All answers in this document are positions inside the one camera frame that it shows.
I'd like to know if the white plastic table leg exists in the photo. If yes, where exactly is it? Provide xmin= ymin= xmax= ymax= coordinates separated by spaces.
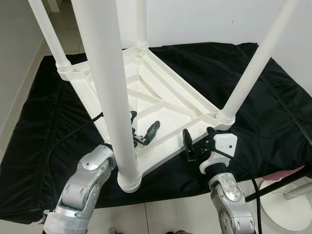
xmin=136 ymin=0 xmax=148 ymax=49
xmin=217 ymin=0 xmax=300 ymax=125
xmin=72 ymin=0 xmax=143 ymax=193
xmin=28 ymin=0 xmax=74 ymax=75

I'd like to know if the white plastic children table top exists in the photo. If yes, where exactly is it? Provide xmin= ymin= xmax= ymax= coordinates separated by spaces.
xmin=58 ymin=43 xmax=234 ymax=176

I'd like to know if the black fabric table cloth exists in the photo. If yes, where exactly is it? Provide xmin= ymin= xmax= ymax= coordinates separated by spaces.
xmin=0 ymin=41 xmax=312 ymax=225

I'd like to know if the black metal pole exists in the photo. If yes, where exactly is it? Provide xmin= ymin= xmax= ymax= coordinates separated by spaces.
xmin=245 ymin=171 xmax=312 ymax=203

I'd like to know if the pink round stool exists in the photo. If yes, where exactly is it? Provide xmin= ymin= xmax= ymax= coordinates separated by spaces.
xmin=268 ymin=167 xmax=306 ymax=180

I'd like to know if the white round floor fan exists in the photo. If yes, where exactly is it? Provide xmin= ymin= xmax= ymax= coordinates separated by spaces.
xmin=258 ymin=175 xmax=312 ymax=232

